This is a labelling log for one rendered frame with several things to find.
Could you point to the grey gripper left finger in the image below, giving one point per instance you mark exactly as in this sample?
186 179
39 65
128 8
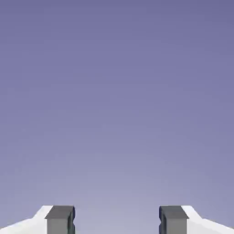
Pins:
56 221

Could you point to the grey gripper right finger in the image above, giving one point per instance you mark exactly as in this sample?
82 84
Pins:
175 221

